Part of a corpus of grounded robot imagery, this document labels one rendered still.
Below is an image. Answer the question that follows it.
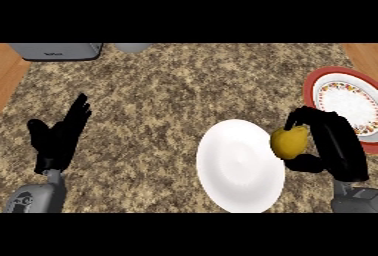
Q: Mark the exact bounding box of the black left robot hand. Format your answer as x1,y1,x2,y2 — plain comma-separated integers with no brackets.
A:
26,92,93,175

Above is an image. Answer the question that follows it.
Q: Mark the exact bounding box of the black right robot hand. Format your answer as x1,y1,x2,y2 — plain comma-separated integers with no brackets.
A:
282,105,370,183

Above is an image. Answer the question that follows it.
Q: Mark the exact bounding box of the yellow lemon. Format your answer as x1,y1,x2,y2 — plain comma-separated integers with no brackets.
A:
269,125,310,161

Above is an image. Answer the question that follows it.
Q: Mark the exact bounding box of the red-rimmed patterned plate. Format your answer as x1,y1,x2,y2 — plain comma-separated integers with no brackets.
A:
301,66,378,155

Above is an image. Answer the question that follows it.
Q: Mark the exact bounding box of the plain white plate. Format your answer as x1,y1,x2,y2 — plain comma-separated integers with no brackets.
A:
195,118,286,214

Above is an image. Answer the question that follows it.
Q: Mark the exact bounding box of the grey toaster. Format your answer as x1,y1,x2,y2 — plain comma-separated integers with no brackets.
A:
7,43,105,62

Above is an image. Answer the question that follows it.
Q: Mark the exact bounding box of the grey round container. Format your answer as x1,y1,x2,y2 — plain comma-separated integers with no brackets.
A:
112,43,153,54

